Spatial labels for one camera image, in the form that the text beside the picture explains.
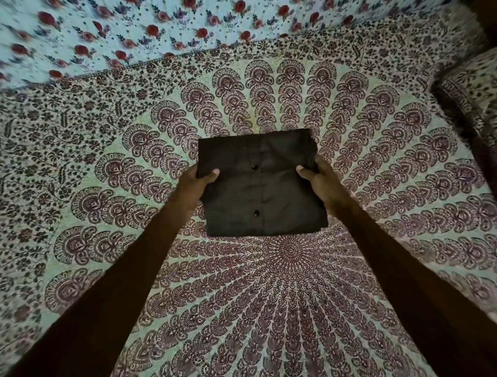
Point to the mandala patterned pillow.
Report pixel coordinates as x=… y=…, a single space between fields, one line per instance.
x=471 y=105

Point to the person's right thumb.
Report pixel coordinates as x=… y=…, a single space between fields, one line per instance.
x=307 y=172

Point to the person's right hand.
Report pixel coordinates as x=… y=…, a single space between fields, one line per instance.
x=327 y=185

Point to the rose print white cloth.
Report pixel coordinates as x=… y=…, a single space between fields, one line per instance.
x=155 y=31

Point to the person's left forearm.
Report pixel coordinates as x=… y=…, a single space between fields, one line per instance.
x=105 y=287

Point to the person's left thumb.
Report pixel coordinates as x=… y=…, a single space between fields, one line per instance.
x=207 y=177

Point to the person's right forearm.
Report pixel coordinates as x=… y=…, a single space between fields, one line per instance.
x=411 y=287

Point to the mandala patterned bedsheet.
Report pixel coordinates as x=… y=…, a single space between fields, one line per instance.
x=248 y=217

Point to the black buttoned shirt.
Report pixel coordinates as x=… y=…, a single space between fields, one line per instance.
x=261 y=182

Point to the person's left hand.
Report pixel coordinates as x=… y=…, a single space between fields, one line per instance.
x=191 y=187

